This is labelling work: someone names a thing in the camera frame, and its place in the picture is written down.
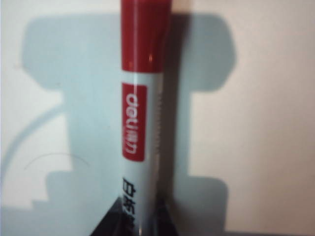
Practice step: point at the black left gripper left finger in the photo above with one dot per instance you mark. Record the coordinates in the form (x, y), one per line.
(110, 223)

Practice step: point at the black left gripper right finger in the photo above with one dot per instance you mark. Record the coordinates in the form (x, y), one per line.
(167, 223)

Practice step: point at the red whiteboard marker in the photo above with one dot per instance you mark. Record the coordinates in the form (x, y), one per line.
(142, 98)

